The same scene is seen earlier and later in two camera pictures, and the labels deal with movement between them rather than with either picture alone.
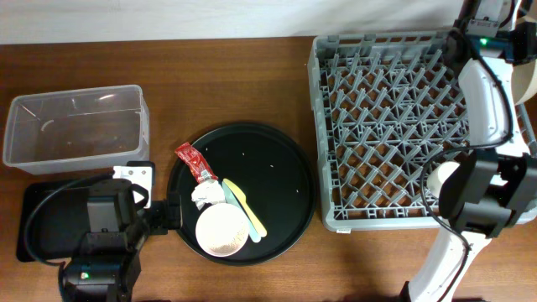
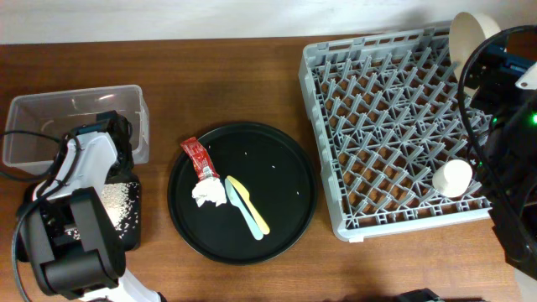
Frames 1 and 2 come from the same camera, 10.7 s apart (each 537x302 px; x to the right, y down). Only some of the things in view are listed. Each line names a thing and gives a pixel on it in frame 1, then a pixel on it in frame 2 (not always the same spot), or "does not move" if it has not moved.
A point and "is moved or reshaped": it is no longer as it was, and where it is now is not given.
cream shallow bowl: (524, 75) is moved or reshaped
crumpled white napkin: (207, 191) does not move
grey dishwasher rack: (386, 109) does not move
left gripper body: (159, 222) -> (121, 166)
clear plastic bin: (76, 131) does not move
